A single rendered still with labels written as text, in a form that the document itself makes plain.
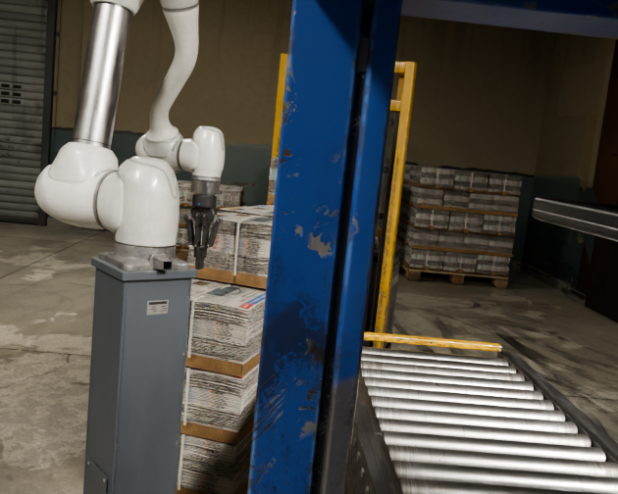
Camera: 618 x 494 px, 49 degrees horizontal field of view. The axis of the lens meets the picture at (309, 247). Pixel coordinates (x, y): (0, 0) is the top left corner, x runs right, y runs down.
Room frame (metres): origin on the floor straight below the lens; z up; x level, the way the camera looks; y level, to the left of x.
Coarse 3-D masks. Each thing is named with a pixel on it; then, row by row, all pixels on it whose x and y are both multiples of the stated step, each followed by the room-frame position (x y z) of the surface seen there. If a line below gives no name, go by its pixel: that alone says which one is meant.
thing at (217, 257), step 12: (228, 216) 2.52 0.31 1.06; (240, 216) 2.58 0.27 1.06; (228, 228) 2.39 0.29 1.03; (216, 240) 2.40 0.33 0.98; (228, 240) 2.38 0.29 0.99; (192, 252) 2.42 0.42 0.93; (216, 252) 2.39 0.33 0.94; (228, 252) 2.38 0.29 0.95; (192, 264) 2.42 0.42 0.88; (204, 264) 2.40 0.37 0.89; (216, 264) 2.39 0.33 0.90
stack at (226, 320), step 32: (192, 288) 2.25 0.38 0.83; (224, 288) 2.31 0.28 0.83; (256, 288) 2.37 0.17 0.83; (192, 320) 2.10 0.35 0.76; (224, 320) 2.07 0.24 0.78; (256, 320) 2.13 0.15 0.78; (192, 352) 2.10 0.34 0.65; (224, 352) 2.07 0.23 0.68; (256, 352) 2.18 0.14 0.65; (192, 384) 2.10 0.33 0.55; (224, 384) 2.07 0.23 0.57; (256, 384) 2.18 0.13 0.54; (192, 416) 2.09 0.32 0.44; (224, 416) 2.07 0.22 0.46; (192, 448) 2.10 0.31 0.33; (224, 448) 2.07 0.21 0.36; (192, 480) 2.10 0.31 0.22; (224, 480) 2.06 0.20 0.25
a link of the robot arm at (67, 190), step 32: (96, 0) 1.83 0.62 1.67; (128, 0) 1.83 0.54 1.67; (96, 32) 1.81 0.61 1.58; (128, 32) 1.86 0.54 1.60; (96, 64) 1.79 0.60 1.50; (96, 96) 1.78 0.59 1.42; (96, 128) 1.77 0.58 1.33; (64, 160) 1.73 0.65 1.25; (96, 160) 1.74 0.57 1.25; (64, 192) 1.71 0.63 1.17; (96, 192) 1.69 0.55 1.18; (96, 224) 1.72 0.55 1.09
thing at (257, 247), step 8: (248, 224) 2.36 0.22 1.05; (256, 224) 2.35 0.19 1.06; (264, 224) 2.35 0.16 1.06; (248, 232) 2.36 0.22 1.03; (256, 232) 2.35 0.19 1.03; (264, 232) 2.35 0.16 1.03; (248, 240) 2.36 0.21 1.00; (256, 240) 2.35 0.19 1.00; (264, 240) 2.34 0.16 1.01; (248, 248) 2.36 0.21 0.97; (256, 248) 2.35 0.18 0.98; (264, 248) 2.34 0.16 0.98; (248, 256) 2.35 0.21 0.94; (256, 256) 2.34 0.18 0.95; (264, 256) 2.34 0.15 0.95; (248, 264) 2.35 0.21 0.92; (256, 264) 2.34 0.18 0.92; (264, 264) 2.34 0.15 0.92; (248, 272) 2.36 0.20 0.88; (256, 272) 2.35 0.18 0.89; (264, 272) 2.34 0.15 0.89
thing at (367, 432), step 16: (368, 400) 1.43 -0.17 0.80; (368, 416) 1.34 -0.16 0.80; (368, 432) 1.26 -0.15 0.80; (352, 448) 1.30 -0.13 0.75; (368, 448) 1.18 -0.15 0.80; (384, 448) 1.19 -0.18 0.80; (352, 464) 1.28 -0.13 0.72; (368, 464) 1.12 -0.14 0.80; (384, 464) 1.13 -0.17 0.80; (352, 480) 1.25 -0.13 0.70; (368, 480) 1.08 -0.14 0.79; (384, 480) 1.06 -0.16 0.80
